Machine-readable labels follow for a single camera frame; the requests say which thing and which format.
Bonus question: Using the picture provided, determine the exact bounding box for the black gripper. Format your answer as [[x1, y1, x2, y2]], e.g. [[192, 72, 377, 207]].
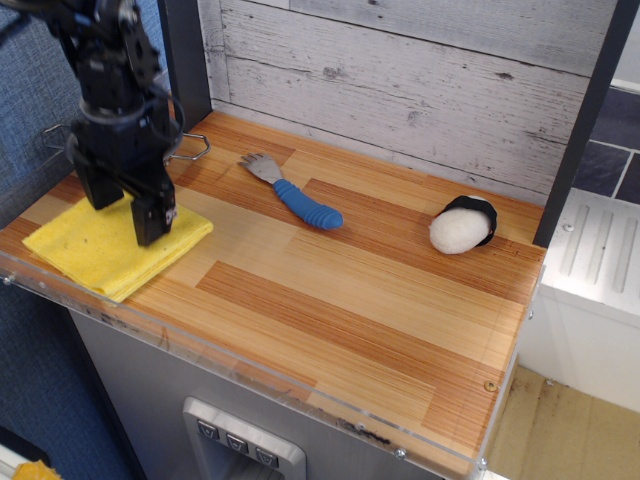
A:
[[68, 99, 177, 247]]

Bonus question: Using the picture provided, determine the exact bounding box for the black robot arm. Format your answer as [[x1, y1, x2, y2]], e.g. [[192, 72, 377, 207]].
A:
[[4, 1, 184, 247]]

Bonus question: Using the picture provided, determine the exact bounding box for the clear acrylic table edge guard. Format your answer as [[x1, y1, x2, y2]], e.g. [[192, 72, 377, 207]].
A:
[[0, 249, 546, 476]]

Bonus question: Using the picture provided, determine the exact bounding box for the white ridged appliance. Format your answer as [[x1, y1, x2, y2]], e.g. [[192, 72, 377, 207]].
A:
[[518, 189, 639, 410]]

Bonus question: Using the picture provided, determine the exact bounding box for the blue handled metal spork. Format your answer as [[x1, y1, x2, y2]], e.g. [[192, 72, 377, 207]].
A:
[[239, 154, 344, 231]]

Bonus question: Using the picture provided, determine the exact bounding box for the silver button control panel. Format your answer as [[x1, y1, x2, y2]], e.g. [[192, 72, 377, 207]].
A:
[[182, 397, 307, 479]]

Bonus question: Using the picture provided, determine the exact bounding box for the yellow object at corner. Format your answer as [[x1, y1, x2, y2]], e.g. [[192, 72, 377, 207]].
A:
[[11, 461, 62, 480]]

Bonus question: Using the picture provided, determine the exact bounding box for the stainless steel bowl with handles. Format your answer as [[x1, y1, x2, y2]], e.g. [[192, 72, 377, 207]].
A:
[[40, 123, 211, 165]]

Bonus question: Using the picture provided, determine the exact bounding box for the yellow cloth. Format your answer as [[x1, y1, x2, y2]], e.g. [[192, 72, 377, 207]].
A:
[[22, 195, 213, 302]]

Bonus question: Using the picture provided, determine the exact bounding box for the dark vertical post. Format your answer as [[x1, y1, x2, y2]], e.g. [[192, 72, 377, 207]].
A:
[[533, 0, 639, 248]]

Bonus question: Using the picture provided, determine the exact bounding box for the white and black plush toy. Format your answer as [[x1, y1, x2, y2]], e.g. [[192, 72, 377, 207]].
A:
[[429, 195, 498, 255]]

